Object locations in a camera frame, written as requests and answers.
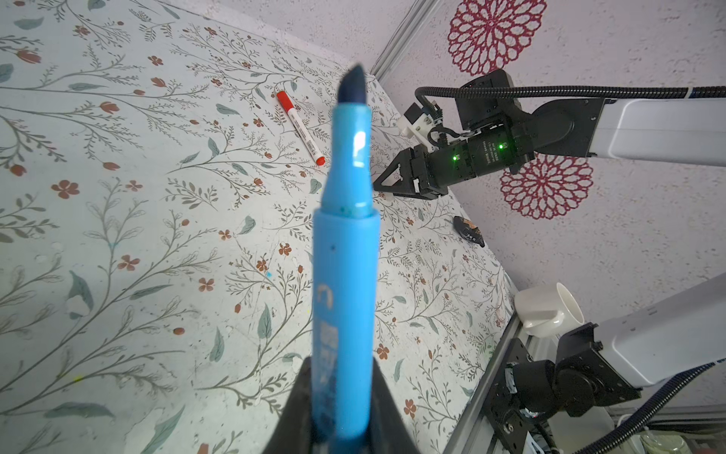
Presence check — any blue highlighter pen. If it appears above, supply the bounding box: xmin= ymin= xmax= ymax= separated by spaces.
xmin=312 ymin=65 xmax=381 ymax=453

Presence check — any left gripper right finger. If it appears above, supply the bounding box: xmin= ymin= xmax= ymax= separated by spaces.
xmin=370 ymin=361 xmax=420 ymax=454

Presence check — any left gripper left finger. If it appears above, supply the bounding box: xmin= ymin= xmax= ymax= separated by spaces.
xmin=263 ymin=357 xmax=313 ymax=454

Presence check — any small dark brown object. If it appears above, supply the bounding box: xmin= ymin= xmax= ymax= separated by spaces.
xmin=453 ymin=216 xmax=486 ymax=248

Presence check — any white red-tip marker pen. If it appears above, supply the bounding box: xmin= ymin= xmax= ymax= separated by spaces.
xmin=285 ymin=107 xmax=326 ymax=166

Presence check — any white cup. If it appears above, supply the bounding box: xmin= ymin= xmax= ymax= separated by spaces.
xmin=514 ymin=283 xmax=585 ymax=339

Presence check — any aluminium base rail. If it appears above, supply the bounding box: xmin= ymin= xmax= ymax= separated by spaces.
xmin=444 ymin=314 xmax=526 ymax=454

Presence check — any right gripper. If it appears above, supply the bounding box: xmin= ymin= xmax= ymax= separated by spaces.
xmin=372 ymin=122 xmax=535 ymax=199

